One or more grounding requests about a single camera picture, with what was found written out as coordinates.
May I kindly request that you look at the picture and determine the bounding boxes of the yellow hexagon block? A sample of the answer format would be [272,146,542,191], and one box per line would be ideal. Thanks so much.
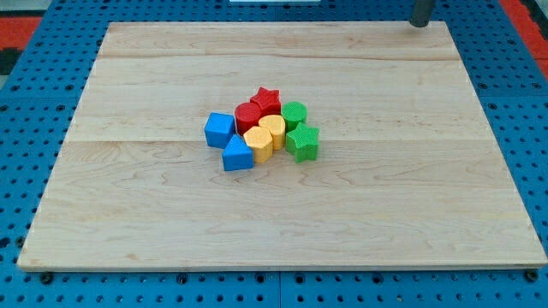
[243,126,273,163]

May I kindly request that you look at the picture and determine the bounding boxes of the yellow heart block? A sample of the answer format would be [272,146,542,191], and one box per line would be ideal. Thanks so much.
[259,115,286,151]

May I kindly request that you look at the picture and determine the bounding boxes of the green star block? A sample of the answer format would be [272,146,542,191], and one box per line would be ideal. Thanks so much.
[286,122,319,163]

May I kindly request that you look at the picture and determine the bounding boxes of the blue triangular prism block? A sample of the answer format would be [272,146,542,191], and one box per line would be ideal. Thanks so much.
[222,134,254,171]

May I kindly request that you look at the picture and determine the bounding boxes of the green cylinder block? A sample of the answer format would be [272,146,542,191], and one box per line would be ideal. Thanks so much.
[281,101,307,133]

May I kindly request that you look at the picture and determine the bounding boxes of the red cylinder block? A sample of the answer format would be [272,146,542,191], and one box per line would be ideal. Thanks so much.
[235,102,261,135]

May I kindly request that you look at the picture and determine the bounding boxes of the red star block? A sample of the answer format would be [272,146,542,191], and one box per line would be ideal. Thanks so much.
[250,87,282,116]

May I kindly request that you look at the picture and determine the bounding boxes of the blue cube block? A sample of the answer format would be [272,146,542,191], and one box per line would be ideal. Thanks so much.
[204,112,235,149]

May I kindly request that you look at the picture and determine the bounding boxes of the light wooden board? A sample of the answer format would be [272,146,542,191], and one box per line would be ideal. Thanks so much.
[18,21,547,272]

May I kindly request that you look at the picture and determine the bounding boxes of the grey cylindrical robot stylus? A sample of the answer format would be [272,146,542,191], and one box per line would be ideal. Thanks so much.
[408,0,436,28]

